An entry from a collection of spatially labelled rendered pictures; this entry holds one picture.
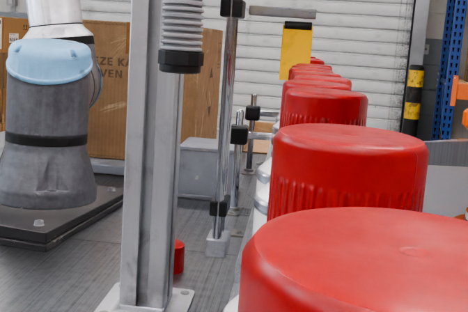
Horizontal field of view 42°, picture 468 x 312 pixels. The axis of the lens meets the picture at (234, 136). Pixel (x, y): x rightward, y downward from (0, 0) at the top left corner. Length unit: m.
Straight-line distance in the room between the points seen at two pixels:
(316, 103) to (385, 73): 4.75
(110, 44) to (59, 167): 0.39
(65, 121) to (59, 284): 0.27
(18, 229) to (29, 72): 0.22
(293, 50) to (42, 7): 0.52
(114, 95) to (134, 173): 0.64
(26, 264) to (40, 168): 0.17
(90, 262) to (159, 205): 0.19
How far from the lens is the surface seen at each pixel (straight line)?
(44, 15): 1.03
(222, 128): 0.61
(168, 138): 0.57
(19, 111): 0.90
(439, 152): 0.23
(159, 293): 0.62
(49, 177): 0.90
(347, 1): 5.01
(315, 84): 0.29
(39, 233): 0.79
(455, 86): 4.29
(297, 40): 0.62
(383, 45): 4.97
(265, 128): 1.78
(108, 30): 1.22
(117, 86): 1.22
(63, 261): 0.77
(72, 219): 0.85
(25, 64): 0.89
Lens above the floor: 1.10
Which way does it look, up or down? 9 degrees down
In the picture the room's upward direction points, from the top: 4 degrees clockwise
